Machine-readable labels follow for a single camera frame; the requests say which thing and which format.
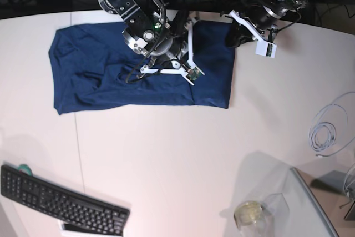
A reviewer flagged coiled light blue cable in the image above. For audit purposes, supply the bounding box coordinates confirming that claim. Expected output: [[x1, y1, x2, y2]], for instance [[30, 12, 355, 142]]
[[308, 91, 355, 158]]

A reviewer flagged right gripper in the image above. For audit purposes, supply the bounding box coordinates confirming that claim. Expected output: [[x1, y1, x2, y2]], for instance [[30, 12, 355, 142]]
[[139, 17, 205, 85]]

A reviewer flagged blue t-shirt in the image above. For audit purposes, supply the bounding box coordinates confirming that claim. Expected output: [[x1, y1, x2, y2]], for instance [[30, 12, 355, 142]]
[[49, 21, 235, 115]]

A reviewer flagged clear glass jar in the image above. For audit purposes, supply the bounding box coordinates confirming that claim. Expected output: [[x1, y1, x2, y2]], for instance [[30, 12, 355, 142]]
[[233, 192, 289, 237]]

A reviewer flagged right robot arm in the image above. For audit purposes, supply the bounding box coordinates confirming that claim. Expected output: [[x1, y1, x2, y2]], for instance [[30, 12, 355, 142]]
[[98, 0, 203, 85]]

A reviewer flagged green tape roll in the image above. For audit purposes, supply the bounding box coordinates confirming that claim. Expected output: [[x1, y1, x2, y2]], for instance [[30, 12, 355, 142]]
[[17, 164, 33, 176]]

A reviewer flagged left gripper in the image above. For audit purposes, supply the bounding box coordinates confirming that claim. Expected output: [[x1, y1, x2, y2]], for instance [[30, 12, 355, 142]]
[[220, 5, 278, 58]]

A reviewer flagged grey metal stand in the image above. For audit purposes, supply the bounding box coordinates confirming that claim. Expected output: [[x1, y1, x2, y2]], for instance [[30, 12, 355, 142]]
[[309, 169, 355, 221]]

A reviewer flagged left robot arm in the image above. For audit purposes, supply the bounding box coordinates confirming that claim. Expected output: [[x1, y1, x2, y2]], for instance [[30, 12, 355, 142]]
[[220, 0, 307, 58]]

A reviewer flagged black keyboard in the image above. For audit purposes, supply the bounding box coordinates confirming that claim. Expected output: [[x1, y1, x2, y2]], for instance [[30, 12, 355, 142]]
[[1, 165, 130, 236]]

